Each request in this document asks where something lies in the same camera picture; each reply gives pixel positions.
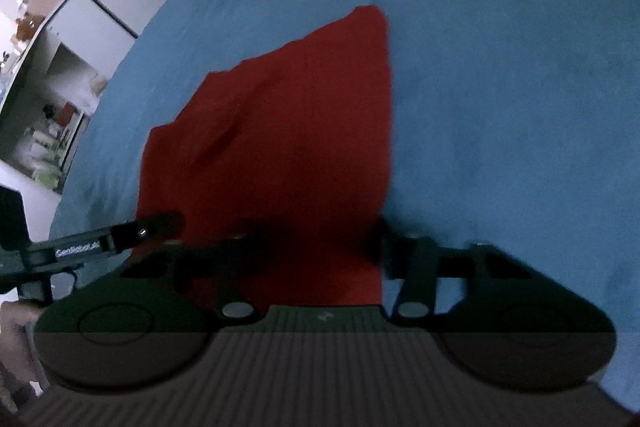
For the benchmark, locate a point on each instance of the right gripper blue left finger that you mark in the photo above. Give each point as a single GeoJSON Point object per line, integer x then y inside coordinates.
{"type": "Point", "coordinates": [218, 275]}

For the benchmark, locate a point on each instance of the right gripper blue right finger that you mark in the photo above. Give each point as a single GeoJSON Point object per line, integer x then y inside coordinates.
{"type": "Point", "coordinates": [420, 263]}

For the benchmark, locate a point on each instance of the red knit sweater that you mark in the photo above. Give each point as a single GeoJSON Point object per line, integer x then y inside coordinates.
{"type": "Point", "coordinates": [300, 135]}

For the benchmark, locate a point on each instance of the person's left hand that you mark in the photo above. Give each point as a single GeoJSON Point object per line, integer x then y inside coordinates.
{"type": "Point", "coordinates": [22, 376]}

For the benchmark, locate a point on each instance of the white shelf unit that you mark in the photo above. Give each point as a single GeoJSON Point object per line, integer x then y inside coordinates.
{"type": "Point", "coordinates": [48, 96]}

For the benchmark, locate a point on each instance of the blue bed sheet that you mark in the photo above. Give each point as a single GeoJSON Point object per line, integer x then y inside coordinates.
{"type": "Point", "coordinates": [516, 122]}

